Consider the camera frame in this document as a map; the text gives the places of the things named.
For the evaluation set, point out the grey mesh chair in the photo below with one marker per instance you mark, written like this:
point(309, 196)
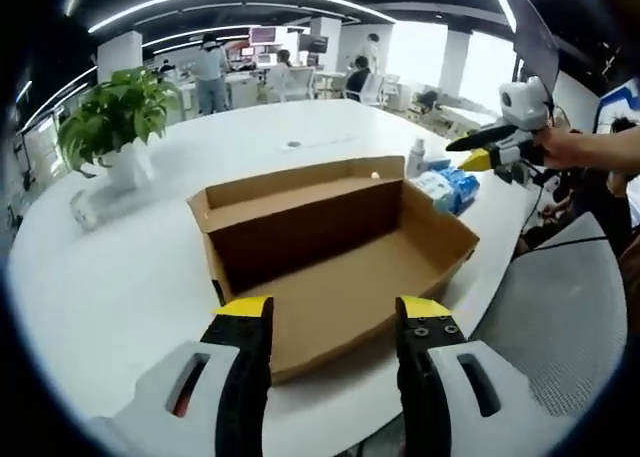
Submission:
point(555, 317)

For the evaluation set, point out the person's right hand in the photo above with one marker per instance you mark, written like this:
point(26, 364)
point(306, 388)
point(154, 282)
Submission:
point(557, 147)

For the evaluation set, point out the cardboard shoe box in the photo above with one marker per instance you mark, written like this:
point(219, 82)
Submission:
point(320, 257)

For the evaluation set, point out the blue wipes packet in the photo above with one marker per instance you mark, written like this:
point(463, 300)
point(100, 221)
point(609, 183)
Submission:
point(464, 187)

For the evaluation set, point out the pink computer monitor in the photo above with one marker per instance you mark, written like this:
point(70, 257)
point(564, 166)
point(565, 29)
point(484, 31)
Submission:
point(263, 35)

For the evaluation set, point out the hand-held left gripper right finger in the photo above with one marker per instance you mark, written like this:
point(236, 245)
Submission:
point(425, 367)

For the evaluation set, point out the white plastic bottle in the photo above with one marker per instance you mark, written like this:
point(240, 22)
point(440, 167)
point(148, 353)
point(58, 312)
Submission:
point(416, 157)

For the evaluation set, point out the person's brown garment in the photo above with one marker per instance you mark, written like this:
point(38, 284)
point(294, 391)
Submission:
point(631, 287)

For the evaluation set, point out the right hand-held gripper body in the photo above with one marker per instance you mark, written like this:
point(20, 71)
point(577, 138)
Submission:
point(522, 104)

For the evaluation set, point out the green potted plant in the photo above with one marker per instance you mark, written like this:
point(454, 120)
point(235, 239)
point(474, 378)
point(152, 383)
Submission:
point(120, 117)

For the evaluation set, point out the dark computer monitor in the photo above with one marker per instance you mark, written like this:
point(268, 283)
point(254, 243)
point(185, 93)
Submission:
point(315, 43)

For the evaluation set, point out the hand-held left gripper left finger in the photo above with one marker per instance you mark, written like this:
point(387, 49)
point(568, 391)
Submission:
point(240, 367)

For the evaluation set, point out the blue white wall poster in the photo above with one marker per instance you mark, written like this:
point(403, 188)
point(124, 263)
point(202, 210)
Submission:
point(620, 102)

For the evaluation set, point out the white table socket panel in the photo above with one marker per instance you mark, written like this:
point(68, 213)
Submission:
point(320, 144)

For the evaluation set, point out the large black wall screen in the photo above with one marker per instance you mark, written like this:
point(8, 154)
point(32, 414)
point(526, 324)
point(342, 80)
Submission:
point(537, 42)

